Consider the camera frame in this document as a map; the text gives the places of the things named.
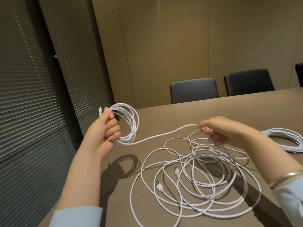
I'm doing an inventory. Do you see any person's left hand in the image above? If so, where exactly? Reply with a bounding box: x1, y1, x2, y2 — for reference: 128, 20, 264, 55
80, 107, 122, 161

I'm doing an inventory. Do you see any silver bracelet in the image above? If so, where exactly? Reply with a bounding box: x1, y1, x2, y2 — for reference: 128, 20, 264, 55
269, 170, 303, 190

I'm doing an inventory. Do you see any person's right hand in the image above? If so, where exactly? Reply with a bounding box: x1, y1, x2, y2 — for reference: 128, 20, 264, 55
196, 116, 265, 147

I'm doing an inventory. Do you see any pile of white cables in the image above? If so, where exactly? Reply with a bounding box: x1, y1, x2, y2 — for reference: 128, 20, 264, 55
130, 129, 262, 227

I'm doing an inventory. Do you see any glass partition with grey blinds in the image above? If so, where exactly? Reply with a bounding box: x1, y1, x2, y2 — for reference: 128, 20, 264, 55
0, 0, 116, 227

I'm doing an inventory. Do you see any brown table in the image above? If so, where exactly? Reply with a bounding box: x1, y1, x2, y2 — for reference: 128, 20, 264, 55
39, 87, 303, 227

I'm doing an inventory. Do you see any person's left forearm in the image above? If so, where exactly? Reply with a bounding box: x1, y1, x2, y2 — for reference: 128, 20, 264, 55
48, 148, 104, 227

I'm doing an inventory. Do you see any person's right forearm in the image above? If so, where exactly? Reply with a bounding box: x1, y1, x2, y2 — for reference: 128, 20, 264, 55
251, 133, 303, 227

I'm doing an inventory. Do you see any dark meeting chair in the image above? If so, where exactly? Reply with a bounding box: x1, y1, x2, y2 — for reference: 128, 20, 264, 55
223, 69, 275, 97
294, 62, 303, 88
169, 78, 220, 105

